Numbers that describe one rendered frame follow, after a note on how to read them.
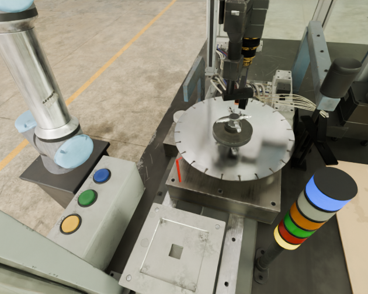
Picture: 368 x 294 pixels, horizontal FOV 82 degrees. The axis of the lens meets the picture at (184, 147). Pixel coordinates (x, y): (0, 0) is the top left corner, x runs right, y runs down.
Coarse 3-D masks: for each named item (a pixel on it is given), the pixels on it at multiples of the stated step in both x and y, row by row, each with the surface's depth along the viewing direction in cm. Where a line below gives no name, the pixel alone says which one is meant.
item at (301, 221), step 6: (294, 204) 31; (294, 210) 30; (294, 216) 31; (300, 216) 29; (294, 222) 31; (300, 222) 30; (306, 222) 29; (312, 222) 29; (318, 222) 28; (324, 222) 29; (306, 228) 30; (312, 228) 30; (318, 228) 30
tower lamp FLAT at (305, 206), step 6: (300, 198) 29; (306, 198) 27; (300, 204) 29; (306, 204) 27; (312, 204) 26; (300, 210) 29; (306, 210) 28; (312, 210) 27; (318, 210) 26; (306, 216) 28; (312, 216) 28; (318, 216) 27; (324, 216) 27; (330, 216) 27
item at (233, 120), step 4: (228, 108) 59; (232, 112) 58; (228, 116) 57; (232, 116) 56; (236, 116) 56; (240, 116) 57; (244, 116) 57; (248, 116) 57; (216, 120) 56; (220, 120) 56; (224, 120) 56; (228, 120) 56; (232, 120) 55; (236, 120) 55; (228, 124) 58; (232, 124) 57; (236, 124) 55; (236, 128) 54; (240, 128) 54
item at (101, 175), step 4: (96, 172) 59; (100, 172) 59; (104, 172) 59; (108, 172) 59; (96, 176) 58; (100, 176) 58; (104, 176) 58; (108, 176) 59; (96, 180) 58; (100, 180) 57; (104, 180) 58
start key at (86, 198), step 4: (84, 192) 55; (88, 192) 55; (92, 192) 55; (80, 196) 54; (84, 196) 54; (88, 196) 54; (92, 196) 54; (80, 200) 54; (84, 200) 54; (88, 200) 53; (92, 200) 54; (84, 204) 53; (88, 204) 54
